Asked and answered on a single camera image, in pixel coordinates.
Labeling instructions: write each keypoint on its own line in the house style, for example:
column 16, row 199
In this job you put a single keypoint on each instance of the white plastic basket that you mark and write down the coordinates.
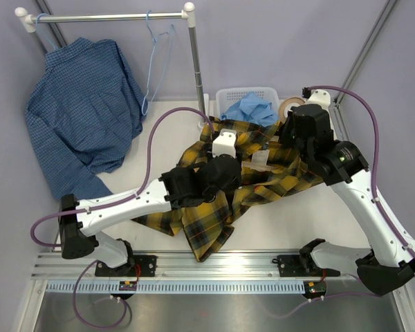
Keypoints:
column 225, row 98

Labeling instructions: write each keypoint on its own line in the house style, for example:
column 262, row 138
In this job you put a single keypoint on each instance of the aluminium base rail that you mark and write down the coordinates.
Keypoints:
column 182, row 265

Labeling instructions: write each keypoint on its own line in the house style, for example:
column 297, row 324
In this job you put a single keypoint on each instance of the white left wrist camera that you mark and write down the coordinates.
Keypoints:
column 224, row 143

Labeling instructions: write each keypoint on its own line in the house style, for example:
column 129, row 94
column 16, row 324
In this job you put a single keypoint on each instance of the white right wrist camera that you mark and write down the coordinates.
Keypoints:
column 317, row 96

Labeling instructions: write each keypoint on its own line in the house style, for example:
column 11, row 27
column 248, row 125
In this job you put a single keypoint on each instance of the blue checkered shirt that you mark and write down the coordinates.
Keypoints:
column 83, row 115

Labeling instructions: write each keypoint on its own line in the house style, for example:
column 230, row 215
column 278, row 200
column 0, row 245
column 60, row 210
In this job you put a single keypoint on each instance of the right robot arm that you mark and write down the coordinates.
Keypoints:
column 389, row 262

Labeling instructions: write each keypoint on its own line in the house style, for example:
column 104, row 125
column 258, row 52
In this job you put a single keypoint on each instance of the wooden hanger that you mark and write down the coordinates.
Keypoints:
column 259, row 159

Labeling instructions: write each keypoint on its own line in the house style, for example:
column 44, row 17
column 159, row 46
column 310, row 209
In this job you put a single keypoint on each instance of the light blue wire hanger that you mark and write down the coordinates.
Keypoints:
column 161, row 51

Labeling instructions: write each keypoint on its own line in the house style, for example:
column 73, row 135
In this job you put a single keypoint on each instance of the blue wire hanger left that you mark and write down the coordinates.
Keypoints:
column 44, row 32

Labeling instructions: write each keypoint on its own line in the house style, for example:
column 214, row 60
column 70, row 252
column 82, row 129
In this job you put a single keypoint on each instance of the white slotted cable duct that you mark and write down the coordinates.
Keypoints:
column 178, row 287

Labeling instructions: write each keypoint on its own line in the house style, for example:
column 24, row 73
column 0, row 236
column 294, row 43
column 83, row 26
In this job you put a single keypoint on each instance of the yellow plaid shirt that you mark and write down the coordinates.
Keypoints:
column 208, row 226

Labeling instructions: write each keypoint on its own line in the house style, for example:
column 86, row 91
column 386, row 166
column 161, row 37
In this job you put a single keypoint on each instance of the aluminium frame post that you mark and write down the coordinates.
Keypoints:
column 369, row 43

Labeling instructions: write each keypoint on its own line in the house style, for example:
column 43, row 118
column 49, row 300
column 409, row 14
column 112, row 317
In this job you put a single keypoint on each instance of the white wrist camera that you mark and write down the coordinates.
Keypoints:
column 224, row 143
column 317, row 96

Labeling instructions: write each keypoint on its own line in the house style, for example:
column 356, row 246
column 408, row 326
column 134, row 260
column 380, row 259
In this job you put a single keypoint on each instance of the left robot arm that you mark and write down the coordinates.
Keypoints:
column 81, row 227

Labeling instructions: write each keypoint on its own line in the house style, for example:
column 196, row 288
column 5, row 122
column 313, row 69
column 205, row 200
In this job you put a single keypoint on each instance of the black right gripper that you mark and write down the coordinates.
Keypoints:
column 284, row 138

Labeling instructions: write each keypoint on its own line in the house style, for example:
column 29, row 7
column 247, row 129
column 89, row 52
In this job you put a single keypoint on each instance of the white clothes rack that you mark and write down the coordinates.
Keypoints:
column 29, row 23

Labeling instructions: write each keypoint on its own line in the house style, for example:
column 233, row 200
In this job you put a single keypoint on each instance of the light blue shirt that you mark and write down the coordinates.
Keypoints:
column 252, row 109

